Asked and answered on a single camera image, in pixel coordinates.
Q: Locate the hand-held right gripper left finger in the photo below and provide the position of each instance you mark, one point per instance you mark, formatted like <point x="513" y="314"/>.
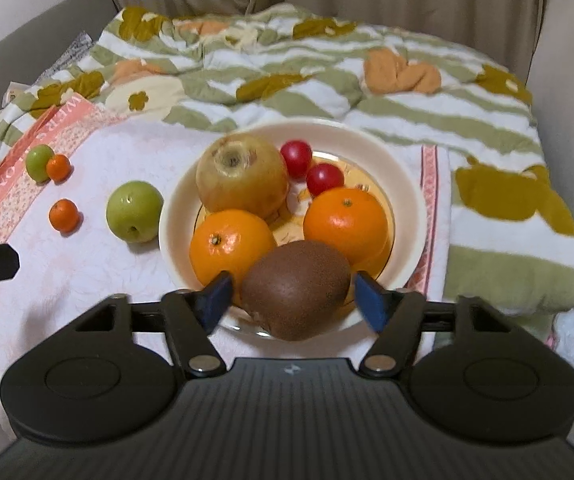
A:
<point x="217" y="301"/>

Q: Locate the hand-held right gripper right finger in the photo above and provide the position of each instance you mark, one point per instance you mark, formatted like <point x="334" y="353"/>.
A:
<point x="369" y="300"/>

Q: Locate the large orange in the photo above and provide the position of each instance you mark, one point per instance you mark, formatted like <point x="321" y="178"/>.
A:
<point x="345" y="225"/>
<point x="229" y="250"/>

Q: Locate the brown kiwi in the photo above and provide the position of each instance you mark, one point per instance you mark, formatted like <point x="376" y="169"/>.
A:
<point x="294" y="290"/>

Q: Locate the cream plate with cartoon print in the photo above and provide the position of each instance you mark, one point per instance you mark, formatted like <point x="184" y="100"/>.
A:
<point x="179" y="210"/>

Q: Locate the yellow pear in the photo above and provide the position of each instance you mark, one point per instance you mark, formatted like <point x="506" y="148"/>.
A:
<point x="242" y="177"/>

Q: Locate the red cherry tomato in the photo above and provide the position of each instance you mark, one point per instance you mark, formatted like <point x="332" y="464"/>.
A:
<point x="325" y="179"/>
<point x="296" y="158"/>

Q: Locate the small green apple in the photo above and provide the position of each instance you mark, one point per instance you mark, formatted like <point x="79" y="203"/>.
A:
<point x="38" y="162"/>

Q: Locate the small tangerine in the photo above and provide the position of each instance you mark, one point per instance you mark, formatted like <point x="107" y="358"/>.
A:
<point x="59" y="168"/>
<point x="64" y="215"/>

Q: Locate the pink floral towel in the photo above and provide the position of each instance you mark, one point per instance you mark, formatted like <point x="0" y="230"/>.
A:
<point x="92" y="270"/>

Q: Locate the large green apple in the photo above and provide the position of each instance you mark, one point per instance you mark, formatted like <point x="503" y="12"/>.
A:
<point x="134" y="211"/>

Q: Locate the grey patterned cloth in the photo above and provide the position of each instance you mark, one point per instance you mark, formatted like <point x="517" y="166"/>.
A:
<point x="69" y="52"/>

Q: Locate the green striped floral blanket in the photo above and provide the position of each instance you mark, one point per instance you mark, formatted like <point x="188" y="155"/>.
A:
<point x="317" y="105"/>

